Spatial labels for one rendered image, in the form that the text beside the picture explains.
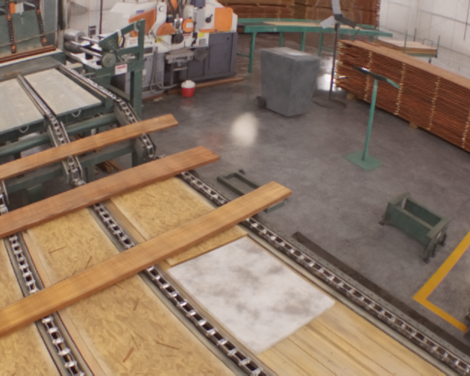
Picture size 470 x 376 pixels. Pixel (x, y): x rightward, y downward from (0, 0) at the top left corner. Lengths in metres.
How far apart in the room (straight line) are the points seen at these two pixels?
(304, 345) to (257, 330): 0.20
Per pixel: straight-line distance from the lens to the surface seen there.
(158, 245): 1.98
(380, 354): 1.72
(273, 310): 1.75
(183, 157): 2.75
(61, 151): 2.87
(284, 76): 5.86
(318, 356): 1.64
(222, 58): 7.77
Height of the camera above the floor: 2.10
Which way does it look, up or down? 30 degrees down
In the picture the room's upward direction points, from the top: 5 degrees clockwise
